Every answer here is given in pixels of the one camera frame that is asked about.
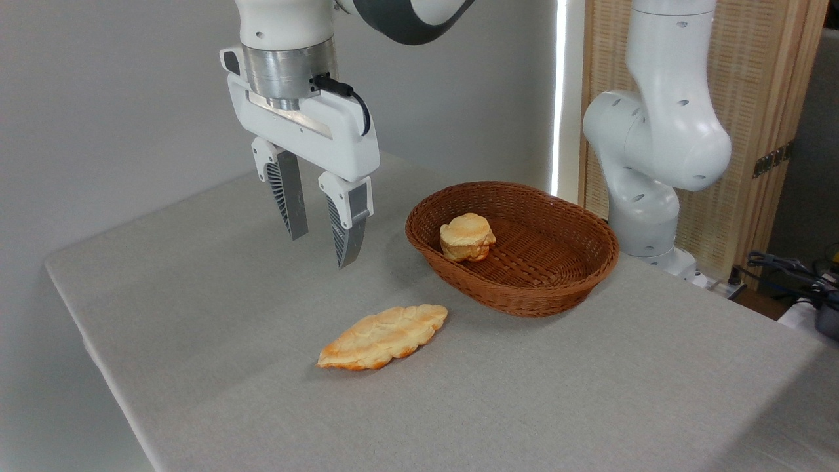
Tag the grey tablecloth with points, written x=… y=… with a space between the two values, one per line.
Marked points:
x=262 y=393

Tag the wooden folding screen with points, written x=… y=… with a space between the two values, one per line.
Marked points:
x=754 y=85

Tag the black metal screen hinge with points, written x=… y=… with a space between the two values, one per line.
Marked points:
x=773 y=159

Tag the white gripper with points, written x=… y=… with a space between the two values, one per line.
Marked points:
x=328 y=141

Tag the brown oval wicker basket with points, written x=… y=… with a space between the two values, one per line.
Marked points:
x=544 y=288

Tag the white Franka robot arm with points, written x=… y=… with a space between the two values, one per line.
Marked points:
x=662 y=131

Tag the small round bread roll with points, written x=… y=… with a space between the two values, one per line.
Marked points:
x=467 y=236

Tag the long braided bread loaf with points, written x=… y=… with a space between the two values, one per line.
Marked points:
x=383 y=336

